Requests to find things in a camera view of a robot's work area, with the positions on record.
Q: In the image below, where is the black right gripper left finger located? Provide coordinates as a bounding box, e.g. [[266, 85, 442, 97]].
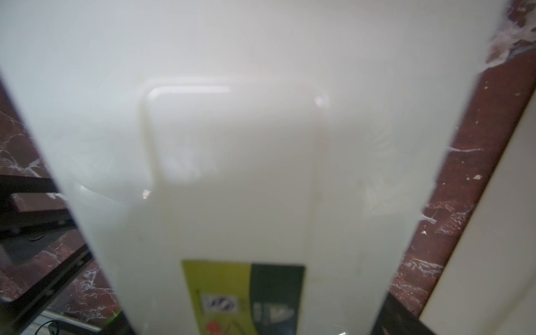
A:
[[100, 311, 135, 335]]

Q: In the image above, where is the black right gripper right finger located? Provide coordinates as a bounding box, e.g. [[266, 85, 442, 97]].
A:
[[370, 293, 435, 335]]

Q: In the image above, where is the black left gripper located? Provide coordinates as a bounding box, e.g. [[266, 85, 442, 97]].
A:
[[1, 175, 94, 331]]

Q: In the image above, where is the white wrap dispenser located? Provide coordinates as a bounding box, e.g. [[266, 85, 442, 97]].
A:
[[420, 99, 535, 334]]

